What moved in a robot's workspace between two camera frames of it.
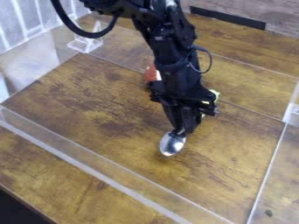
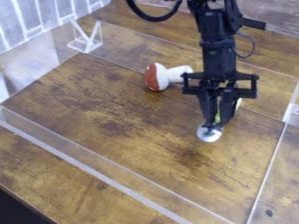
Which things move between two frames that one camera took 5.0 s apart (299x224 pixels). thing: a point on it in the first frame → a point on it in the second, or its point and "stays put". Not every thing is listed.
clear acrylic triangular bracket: [86, 44] stays put
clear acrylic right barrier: [275, 206] stays put
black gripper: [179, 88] → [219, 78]
